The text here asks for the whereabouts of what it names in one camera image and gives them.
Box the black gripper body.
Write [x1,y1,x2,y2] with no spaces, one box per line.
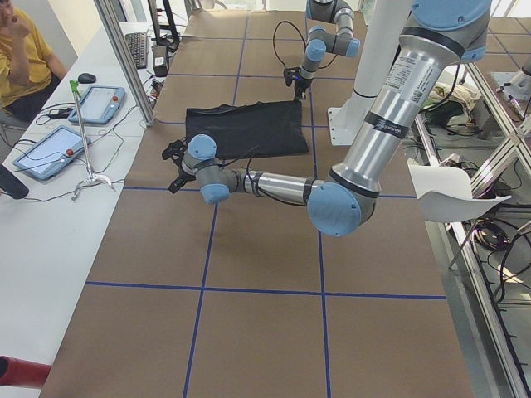
[294,76,312,92]
[177,151,199,181]

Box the black printed t-shirt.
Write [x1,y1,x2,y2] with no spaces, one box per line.
[185,100,309,160]

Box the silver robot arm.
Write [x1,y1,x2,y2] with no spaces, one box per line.
[285,0,360,100]
[163,1,491,236]

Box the metal rod stand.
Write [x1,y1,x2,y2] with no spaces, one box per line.
[69,80,115,201]

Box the upper blue teach pendant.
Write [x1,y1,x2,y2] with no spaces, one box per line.
[73,85,125,125]

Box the blue teach pendant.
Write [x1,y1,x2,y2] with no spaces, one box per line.
[12,126,84,181]
[73,85,125,125]

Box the lower blue teach pendant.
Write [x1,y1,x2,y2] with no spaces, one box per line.
[12,126,84,181]

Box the black computer box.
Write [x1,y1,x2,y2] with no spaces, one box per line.
[151,45,169,77]

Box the black computer mouse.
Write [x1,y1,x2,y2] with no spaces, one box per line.
[77,73,97,84]

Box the black keyboard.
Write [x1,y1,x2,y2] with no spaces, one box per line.
[124,32,148,70]

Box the white plastic chair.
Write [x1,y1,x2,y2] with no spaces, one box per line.
[408,164,511,222]

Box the person in yellow shirt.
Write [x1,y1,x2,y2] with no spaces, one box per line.
[1,1,67,123]

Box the red cylinder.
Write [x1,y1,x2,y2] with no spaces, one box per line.
[1,356,51,389]

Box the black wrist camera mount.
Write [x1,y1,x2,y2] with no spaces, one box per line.
[283,67,300,87]
[161,139,187,163]

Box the white pedestal base plate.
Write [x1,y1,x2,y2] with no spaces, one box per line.
[327,107,355,146]

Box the black braided left cable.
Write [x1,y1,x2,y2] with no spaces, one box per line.
[244,144,262,196]

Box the black braided cable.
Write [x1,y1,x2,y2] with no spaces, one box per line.
[272,20,310,71]
[244,144,262,196]

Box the black braided right cable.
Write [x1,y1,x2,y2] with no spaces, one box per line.
[272,20,310,71]

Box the aluminium frame post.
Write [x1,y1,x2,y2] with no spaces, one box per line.
[94,0,155,127]

